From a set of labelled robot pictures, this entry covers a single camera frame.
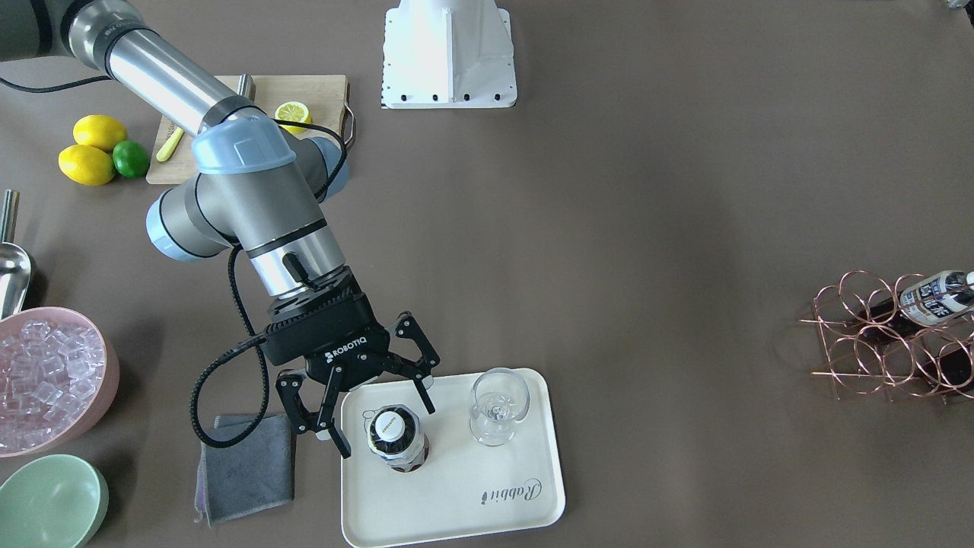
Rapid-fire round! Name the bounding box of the cream rabbit tray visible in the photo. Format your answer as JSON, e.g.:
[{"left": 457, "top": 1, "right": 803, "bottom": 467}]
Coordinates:
[{"left": 341, "top": 368, "right": 565, "bottom": 547}]

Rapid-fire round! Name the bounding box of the yellow plastic knife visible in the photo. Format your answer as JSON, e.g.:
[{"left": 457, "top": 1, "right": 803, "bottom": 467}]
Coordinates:
[{"left": 155, "top": 127, "right": 185, "bottom": 163}]

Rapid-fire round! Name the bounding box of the grey folded cloth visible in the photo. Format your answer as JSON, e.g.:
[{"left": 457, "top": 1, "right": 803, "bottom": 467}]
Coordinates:
[{"left": 195, "top": 414, "right": 295, "bottom": 527}]

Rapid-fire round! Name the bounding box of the pink bowl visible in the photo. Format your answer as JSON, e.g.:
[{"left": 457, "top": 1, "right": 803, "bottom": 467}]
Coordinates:
[{"left": 2, "top": 307, "right": 119, "bottom": 458}]

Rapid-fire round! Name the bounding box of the clear wine glass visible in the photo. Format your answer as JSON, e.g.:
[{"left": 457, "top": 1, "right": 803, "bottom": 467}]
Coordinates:
[{"left": 467, "top": 368, "right": 531, "bottom": 448}]

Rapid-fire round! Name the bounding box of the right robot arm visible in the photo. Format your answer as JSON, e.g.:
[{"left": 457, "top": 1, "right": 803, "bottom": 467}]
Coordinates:
[{"left": 2, "top": 1, "right": 441, "bottom": 457}]

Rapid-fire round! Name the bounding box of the tea bottle white cap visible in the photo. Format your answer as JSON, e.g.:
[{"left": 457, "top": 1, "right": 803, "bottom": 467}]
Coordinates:
[
  {"left": 365, "top": 405, "right": 429, "bottom": 474},
  {"left": 861, "top": 270, "right": 973, "bottom": 336}
]

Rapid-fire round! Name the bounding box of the half lemon slice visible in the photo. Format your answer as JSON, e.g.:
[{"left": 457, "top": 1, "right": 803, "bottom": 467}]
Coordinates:
[{"left": 272, "top": 100, "right": 313, "bottom": 135}]

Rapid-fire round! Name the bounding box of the steel muddler black tip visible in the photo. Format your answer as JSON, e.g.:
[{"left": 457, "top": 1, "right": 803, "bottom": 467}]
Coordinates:
[{"left": 236, "top": 74, "right": 256, "bottom": 100}]

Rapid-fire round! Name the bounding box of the green lime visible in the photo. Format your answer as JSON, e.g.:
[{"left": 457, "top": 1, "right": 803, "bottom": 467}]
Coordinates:
[{"left": 111, "top": 140, "right": 151, "bottom": 178}]

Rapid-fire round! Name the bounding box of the steel ice scoop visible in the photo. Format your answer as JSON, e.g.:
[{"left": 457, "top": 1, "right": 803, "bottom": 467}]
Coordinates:
[{"left": 1, "top": 190, "right": 34, "bottom": 319}]

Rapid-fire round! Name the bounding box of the green ceramic bowl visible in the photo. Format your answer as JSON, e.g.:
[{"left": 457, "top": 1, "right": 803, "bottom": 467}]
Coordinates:
[{"left": 1, "top": 454, "right": 109, "bottom": 547}]

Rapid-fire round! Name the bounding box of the copper wire bottle basket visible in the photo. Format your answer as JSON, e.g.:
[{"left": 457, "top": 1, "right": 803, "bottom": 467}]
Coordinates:
[{"left": 799, "top": 270, "right": 973, "bottom": 405}]

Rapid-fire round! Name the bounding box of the bamboo cutting board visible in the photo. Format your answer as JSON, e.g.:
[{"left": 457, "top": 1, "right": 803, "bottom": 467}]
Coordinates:
[{"left": 146, "top": 74, "right": 355, "bottom": 185}]

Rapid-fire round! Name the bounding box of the clear ice cubes pile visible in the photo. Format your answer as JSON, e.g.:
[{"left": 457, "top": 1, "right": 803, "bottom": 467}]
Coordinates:
[{"left": 1, "top": 319, "right": 107, "bottom": 455}]

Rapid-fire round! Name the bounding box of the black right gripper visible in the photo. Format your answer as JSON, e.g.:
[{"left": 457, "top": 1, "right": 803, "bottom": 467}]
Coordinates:
[{"left": 263, "top": 268, "right": 441, "bottom": 459}]

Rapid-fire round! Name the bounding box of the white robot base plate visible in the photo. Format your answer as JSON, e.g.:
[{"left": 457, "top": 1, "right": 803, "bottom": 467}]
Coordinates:
[{"left": 380, "top": 1, "right": 518, "bottom": 109}]

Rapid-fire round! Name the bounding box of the yellow lemon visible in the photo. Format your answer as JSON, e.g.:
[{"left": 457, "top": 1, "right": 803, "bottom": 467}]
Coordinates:
[
  {"left": 58, "top": 145, "right": 117, "bottom": 186},
  {"left": 72, "top": 114, "right": 128, "bottom": 153}
]

